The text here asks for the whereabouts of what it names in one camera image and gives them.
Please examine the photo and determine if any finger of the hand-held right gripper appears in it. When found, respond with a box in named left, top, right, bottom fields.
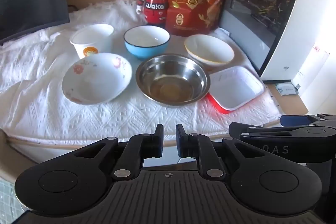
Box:
left=280, top=114, right=336, bottom=126
left=228, top=122, right=306, bottom=141

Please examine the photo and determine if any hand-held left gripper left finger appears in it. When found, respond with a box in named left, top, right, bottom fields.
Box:
left=68, top=124, right=164, bottom=180

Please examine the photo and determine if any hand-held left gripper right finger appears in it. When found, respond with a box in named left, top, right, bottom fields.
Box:
left=175, top=124, right=266, bottom=180

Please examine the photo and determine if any red and white rectangular dish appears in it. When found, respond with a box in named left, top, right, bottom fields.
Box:
left=201, top=66, right=265, bottom=115

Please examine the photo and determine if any stainless steel bowl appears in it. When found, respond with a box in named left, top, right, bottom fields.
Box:
left=136, top=54, right=211, bottom=108

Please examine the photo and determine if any white bowl with yellow rim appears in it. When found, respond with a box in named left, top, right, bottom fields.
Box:
left=184, top=34, right=235, bottom=68

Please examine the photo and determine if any white floral bowl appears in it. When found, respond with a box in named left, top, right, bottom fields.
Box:
left=62, top=53, right=132, bottom=104

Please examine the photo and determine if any blue ceramic bowl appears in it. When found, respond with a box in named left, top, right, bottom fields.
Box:
left=124, top=25, right=171, bottom=61

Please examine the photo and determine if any small white packet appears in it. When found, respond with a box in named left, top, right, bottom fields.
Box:
left=276, top=83, right=300, bottom=96

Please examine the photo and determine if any white woven cloth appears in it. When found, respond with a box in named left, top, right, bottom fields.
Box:
left=0, top=0, right=282, bottom=147

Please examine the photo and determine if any white computer case glass panel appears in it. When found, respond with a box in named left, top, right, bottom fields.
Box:
left=219, top=0, right=336, bottom=109

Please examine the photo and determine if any white paper bowl orange logo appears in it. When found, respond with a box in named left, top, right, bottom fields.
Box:
left=70, top=24, right=114, bottom=59

